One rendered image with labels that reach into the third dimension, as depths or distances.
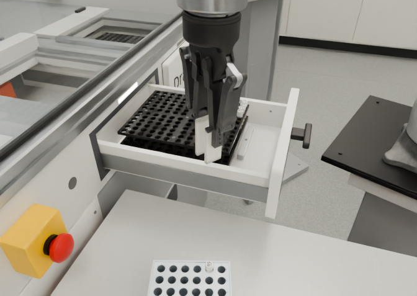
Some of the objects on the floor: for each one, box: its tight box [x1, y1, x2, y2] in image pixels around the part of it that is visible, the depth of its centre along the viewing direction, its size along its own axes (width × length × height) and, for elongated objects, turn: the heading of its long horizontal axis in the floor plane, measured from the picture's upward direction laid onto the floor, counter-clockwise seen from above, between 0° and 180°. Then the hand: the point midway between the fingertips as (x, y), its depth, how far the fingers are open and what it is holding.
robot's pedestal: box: [347, 173, 417, 258], centre depth 102 cm, size 30×30×76 cm
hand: (208, 139), depth 55 cm, fingers closed
